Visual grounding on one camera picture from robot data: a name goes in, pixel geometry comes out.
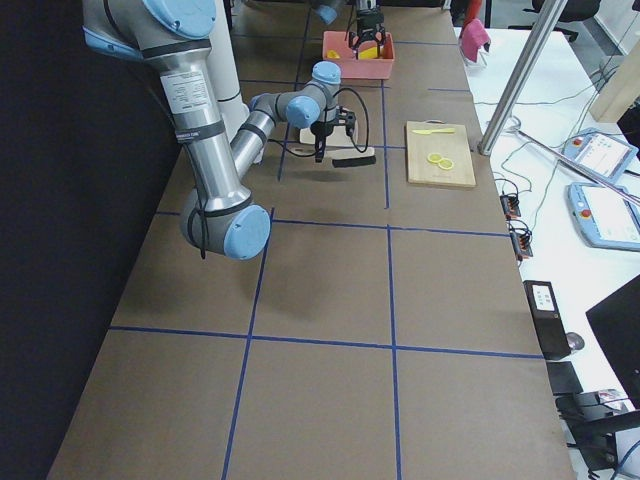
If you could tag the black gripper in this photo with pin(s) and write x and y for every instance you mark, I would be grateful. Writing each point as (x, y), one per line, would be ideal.
(319, 131)
(366, 21)

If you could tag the beige hand brush black bristles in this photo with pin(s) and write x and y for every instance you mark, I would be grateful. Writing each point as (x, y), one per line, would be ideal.
(350, 157)

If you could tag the beige plastic dustpan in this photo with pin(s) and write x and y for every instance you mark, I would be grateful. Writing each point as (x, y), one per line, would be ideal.
(337, 139)

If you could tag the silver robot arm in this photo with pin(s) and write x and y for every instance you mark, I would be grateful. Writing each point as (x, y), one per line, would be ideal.
(328, 11)
(188, 44)

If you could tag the pink plastic bin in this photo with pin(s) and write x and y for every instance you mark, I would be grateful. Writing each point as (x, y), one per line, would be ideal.
(351, 68)

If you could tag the yellow toy corn cob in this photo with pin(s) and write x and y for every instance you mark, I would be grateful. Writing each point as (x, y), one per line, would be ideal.
(370, 53)

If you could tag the red cloth on table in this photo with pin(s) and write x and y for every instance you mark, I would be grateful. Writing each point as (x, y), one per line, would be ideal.
(473, 40)

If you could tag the toy lemon slice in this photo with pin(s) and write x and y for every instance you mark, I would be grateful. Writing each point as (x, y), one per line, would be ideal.
(446, 164)
(434, 158)

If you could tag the yellow plastic toy knife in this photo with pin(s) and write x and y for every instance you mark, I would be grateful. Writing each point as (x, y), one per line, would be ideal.
(438, 131)

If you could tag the wooden cutting board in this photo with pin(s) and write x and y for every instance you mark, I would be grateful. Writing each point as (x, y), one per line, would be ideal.
(453, 146)

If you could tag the silver metal pole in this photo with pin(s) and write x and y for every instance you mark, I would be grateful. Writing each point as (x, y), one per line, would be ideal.
(548, 17)

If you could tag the orange black connector box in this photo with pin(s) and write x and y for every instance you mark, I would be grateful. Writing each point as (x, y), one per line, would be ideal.
(521, 243)
(510, 205)

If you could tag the white side table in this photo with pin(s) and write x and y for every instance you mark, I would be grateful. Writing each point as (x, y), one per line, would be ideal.
(553, 105)

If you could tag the teach pendant far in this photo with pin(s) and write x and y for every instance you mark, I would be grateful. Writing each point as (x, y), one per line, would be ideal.
(606, 155)

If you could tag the teach pendant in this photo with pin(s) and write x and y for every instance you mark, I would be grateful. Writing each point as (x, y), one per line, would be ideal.
(606, 155)
(603, 218)

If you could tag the black box with label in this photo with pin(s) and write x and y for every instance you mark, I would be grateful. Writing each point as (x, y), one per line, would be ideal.
(546, 319)

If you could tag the teach pendant near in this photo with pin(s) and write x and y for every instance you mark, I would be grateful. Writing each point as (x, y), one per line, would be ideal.
(603, 218)

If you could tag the black monitor corner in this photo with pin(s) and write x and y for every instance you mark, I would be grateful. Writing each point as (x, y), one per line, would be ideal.
(615, 323)

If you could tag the black camera bracket wrist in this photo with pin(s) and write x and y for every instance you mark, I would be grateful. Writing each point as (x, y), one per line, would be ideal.
(345, 119)

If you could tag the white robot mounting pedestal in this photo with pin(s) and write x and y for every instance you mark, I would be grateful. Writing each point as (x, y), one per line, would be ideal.
(246, 131)

